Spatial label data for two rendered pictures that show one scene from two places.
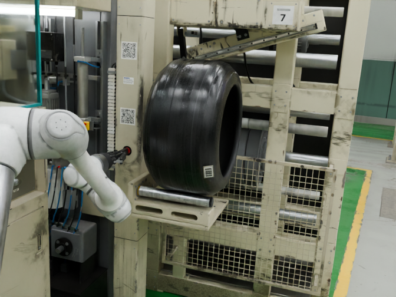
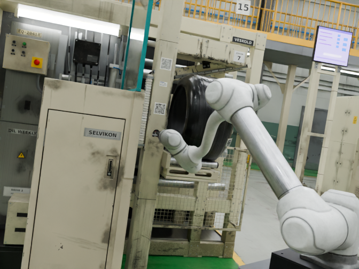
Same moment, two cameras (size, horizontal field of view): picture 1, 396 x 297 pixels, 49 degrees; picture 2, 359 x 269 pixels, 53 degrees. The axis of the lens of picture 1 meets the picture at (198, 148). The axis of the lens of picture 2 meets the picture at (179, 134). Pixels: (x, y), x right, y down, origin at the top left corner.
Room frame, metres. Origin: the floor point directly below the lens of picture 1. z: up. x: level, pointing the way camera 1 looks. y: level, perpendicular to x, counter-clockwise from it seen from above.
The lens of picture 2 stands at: (-0.08, 1.50, 1.20)
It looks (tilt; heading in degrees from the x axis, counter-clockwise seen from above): 3 degrees down; 326
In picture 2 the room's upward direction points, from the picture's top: 8 degrees clockwise
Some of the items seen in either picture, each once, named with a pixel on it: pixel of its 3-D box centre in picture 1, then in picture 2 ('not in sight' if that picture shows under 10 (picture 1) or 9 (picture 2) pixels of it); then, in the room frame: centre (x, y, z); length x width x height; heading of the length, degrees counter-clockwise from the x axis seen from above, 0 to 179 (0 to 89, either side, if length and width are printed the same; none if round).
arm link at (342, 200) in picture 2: not in sight; (337, 219); (0.68, 0.24, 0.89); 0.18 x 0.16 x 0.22; 100
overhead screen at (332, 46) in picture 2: not in sight; (332, 46); (3.49, -3.49, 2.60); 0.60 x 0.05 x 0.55; 67
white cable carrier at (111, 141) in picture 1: (114, 119); (145, 111); (2.01, 0.40, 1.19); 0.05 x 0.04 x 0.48; 163
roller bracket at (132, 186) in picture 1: (148, 181); (161, 156); (2.01, 0.23, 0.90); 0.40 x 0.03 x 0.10; 163
